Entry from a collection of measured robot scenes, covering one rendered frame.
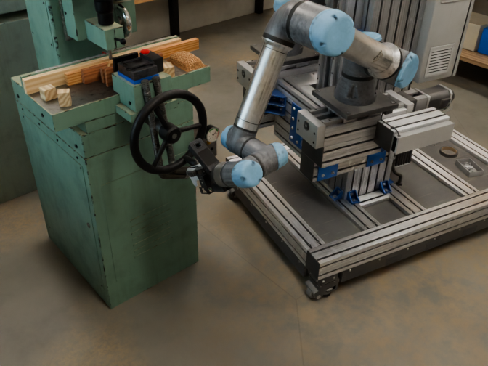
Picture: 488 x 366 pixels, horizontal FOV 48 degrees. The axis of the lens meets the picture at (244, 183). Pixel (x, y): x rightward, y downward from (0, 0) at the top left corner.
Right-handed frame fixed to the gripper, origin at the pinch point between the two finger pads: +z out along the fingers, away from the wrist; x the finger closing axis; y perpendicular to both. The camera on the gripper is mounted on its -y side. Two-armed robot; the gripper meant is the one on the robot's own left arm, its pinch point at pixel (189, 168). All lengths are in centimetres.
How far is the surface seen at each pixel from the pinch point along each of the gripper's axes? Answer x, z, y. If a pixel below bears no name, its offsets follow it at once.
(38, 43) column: -13, 54, -57
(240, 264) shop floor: 27, 44, 57
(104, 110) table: -14.3, 12.3, -26.6
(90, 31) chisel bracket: -4, 23, -52
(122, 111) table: -10.5, 8.4, -24.5
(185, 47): 29, 25, -37
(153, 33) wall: 147, 273, -66
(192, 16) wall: 190, 272, -69
